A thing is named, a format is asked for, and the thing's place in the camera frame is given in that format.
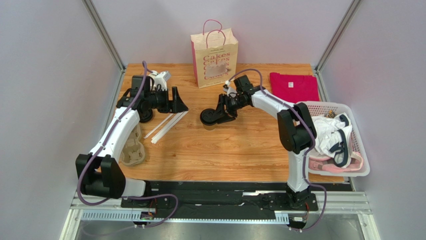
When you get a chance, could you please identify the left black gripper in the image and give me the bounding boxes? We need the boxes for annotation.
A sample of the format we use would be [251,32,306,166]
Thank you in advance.
[144,87,188,114]

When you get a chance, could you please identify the black plastic cup lid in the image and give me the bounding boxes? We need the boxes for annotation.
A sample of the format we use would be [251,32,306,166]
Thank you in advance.
[200,108,218,127]

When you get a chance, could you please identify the beige Cakes paper bag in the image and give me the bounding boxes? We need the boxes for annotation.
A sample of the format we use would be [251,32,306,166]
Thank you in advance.
[190,19,239,89]

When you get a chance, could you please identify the single paper coffee cup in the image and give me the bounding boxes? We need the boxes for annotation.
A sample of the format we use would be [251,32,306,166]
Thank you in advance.
[202,123,217,131]

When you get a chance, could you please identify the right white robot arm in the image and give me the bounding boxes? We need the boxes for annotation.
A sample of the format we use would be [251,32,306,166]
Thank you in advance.
[200,75,317,209]

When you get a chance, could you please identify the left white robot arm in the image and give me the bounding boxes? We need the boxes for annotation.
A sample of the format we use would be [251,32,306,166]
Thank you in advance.
[75,71,188,199]

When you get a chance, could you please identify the wrapped straw far left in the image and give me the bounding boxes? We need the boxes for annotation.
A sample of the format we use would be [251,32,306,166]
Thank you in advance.
[143,113,174,139]

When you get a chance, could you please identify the wrapped straw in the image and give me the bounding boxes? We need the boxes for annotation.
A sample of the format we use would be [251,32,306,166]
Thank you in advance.
[143,113,174,139]
[152,112,190,145]
[150,111,187,143]
[151,111,188,144]

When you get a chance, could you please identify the wrapped straw far right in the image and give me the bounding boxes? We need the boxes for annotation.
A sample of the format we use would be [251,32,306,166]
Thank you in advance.
[152,112,190,145]

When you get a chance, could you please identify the stack of black lids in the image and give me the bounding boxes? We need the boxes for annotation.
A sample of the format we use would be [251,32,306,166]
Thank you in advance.
[138,109,154,123]

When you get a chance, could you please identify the wrapped straw middle left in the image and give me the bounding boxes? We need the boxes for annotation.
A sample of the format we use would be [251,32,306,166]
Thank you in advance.
[150,111,187,143]

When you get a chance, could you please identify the wrapped straw middle right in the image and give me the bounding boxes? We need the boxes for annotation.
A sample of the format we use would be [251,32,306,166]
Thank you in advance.
[151,111,188,144]

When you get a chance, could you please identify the cardboard cup carrier tray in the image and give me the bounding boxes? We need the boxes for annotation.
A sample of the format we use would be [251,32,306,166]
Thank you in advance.
[119,124,147,167]

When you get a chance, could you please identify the folded red t-shirt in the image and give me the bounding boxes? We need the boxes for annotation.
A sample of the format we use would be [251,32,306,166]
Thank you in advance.
[269,72,320,103]

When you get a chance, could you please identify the white and pink clothes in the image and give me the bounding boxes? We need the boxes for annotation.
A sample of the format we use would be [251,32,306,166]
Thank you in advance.
[308,113,364,174]

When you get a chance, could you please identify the white plastic laundry basket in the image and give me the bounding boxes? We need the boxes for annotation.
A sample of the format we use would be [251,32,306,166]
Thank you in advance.
[304,101,370,177]

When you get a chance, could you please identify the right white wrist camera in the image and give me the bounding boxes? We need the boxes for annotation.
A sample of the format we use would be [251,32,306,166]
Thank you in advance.
[223,80,237,97]

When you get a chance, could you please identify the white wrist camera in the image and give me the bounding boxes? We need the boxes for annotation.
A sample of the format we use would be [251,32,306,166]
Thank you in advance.
[148,71,172,91]
[223,80,237,97]

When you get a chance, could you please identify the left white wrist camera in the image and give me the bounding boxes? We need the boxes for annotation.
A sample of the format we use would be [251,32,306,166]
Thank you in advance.
[148,71,172,91]

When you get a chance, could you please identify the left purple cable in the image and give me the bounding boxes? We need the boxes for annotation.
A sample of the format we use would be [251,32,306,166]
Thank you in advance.
[76,60,179,229]

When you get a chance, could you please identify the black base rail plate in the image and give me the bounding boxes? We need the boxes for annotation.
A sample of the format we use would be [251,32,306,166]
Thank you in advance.
[119,179,354,221]

